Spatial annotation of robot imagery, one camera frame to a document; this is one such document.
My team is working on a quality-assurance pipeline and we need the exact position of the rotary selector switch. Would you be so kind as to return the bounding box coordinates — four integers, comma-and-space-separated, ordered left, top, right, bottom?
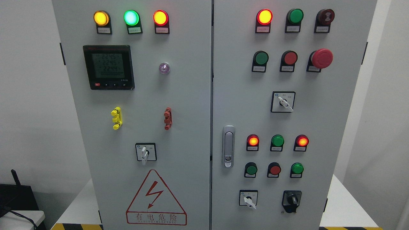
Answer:
135, 142, 157, 165

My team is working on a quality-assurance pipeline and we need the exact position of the lit green indicator light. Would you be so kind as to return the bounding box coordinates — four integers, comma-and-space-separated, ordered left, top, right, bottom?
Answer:
124, 10, 143, 35

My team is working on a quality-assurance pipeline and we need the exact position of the yellow indicator light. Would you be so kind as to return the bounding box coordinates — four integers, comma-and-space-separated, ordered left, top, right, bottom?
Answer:
93, 10, 112, 35

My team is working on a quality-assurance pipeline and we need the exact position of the red terminal clip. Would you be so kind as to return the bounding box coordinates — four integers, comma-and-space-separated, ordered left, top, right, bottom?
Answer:
164, 107, 173, 130

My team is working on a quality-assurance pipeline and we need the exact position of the lit red indicator lower left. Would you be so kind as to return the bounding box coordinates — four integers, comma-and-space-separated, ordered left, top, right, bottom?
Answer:
246, 134, 259, 151

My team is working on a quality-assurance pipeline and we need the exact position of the lit red indicator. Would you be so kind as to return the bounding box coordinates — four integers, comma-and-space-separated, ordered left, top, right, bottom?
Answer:
293, 134, 309, 152
246, 134, 259, 151

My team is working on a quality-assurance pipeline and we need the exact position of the clear round lamp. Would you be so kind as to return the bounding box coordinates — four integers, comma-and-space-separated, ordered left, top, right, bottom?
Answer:
158, 62, 170, 74

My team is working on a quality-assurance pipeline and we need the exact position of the green push button bottom left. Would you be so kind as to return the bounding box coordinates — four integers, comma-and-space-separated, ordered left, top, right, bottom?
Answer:
244, 162, 258, 178

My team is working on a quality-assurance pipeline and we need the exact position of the green push button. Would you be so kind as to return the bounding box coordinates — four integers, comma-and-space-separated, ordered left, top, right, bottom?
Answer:
244, 162, 258, 178
290, 163, 304, 179

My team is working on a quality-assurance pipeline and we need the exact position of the green indicator lower middle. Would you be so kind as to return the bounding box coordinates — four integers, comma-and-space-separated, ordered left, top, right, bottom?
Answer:
270, 134, 284, 152

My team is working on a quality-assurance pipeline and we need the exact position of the left grey cabinet door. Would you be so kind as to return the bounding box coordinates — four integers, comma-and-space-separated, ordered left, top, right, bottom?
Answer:
52, 0, 212, 230

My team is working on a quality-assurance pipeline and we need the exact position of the grey cabinet door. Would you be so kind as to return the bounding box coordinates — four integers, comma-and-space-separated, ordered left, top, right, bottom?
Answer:
52, 0, 212, 230
212, 0, 377, 230

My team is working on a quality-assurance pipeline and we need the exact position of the green push button second row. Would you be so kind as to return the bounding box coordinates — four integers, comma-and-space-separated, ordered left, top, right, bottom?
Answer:
251, 50, 269, 73

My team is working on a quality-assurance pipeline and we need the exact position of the yellow terminal clip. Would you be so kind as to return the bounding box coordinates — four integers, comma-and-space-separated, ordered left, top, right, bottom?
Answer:
111, 106, 123, 130

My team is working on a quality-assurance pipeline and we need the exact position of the red push button bottom middle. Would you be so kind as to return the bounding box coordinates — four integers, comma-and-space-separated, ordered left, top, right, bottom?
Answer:
267, 162, 282, 178

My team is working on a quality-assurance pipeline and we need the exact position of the right grey cabinet door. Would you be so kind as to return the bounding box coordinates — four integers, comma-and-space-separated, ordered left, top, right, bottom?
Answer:
212, 0, 377, 230

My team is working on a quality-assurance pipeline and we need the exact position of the lit red indicator lower right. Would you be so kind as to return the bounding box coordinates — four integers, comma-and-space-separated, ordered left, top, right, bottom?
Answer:
293, 134, 309, 152

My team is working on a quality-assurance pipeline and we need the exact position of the red push button second row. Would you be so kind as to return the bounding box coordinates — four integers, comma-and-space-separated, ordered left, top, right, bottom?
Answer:
280, 50, 298, 72

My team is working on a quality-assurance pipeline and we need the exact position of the red electrical hazard warning sticker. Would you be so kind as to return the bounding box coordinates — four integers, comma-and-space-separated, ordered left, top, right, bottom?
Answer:
126, 169, 187, 226

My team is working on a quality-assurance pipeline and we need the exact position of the red indicator light top left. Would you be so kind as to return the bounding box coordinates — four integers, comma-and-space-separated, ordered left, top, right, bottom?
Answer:
153, 10, 170, 34

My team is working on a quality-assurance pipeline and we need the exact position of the red indicator light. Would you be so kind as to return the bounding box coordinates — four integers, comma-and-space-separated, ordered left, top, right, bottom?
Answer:
153, 10, 170, 34
255, 9, 273, 33

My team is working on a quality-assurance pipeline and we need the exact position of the green push button bottom right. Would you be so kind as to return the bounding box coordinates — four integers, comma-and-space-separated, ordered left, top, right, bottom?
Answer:
290, 163, 304, 179

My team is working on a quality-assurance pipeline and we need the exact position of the black digital power meter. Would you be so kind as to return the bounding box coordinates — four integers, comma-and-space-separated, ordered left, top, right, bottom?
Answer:
83, 45, 135, 90

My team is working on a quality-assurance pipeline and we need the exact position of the red indicator light top right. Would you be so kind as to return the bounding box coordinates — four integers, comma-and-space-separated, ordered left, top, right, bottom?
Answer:
255, 9, 273, 33

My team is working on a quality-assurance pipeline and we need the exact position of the red emergency stop button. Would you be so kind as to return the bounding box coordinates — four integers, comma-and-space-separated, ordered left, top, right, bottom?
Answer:
306, 48, 333, 73

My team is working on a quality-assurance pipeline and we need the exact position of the green button top right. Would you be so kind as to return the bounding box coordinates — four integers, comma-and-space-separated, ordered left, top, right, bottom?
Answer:
285, 8, 304, 33

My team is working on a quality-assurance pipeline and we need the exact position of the dark red buzzer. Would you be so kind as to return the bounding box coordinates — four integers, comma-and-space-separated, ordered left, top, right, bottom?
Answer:
314, 9, 335, 33

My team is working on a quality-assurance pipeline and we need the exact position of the black device with antenna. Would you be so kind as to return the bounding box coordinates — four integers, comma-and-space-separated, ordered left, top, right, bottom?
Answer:
0, 169, 46, 230

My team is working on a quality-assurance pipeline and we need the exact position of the silver door handle lock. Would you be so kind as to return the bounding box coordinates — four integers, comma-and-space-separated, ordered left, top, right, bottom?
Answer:
222, 125, 235, 168

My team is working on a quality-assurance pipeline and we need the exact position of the upper right rotary switch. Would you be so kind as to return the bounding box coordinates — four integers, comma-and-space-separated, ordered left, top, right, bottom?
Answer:
270, 91, 296, 113

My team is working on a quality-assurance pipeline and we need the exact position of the lower white rotary switch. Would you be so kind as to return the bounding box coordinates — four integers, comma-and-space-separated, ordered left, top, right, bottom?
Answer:
239, 190, 258, 210

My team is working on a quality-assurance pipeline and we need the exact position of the black rotary knob switch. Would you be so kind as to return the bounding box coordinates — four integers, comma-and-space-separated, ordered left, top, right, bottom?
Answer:
282, 190, 302, 213

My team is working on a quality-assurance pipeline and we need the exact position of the black cable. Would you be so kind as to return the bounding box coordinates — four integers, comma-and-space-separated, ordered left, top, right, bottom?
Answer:
0, 206, 39, 230

